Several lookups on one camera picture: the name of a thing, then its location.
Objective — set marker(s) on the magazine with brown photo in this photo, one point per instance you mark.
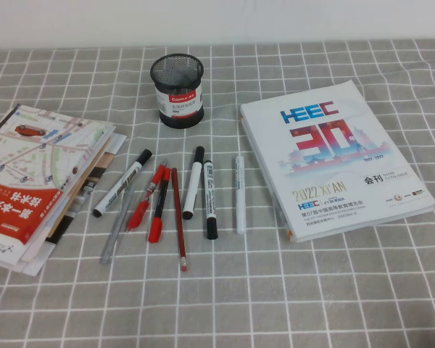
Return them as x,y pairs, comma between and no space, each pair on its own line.
94,174

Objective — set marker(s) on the plain white marker black cap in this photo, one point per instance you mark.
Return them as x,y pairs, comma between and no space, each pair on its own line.
193,181

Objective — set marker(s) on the black mesh pen holder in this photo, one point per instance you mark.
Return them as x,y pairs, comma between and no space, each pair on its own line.
177,116

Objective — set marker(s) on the red pencil with eraser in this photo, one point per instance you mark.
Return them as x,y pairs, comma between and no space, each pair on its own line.
179,224

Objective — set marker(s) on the red gel pen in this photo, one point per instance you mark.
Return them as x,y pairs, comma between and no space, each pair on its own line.
141,212

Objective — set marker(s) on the white marker black tip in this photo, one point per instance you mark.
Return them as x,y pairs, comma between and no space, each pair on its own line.
210,188

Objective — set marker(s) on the white marker gold print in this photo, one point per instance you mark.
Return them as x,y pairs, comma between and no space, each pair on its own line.
121,185

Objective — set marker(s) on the white paper sheet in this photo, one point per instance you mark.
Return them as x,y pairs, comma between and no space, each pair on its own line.
119,143

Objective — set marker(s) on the clear grey gel pen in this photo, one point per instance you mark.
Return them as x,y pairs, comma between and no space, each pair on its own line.
112,239

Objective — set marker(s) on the red black marker pen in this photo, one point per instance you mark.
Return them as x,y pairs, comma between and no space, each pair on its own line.
156,228

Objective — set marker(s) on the slim white pen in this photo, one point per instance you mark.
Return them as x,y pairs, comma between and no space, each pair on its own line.
240,195

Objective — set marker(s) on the red white map book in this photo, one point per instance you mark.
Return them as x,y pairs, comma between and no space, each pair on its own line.
40,152

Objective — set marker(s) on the white HEEC show catalogue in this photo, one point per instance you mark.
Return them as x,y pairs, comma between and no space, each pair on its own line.
330,174

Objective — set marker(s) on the white printed brochure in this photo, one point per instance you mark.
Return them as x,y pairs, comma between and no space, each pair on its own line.
7,253

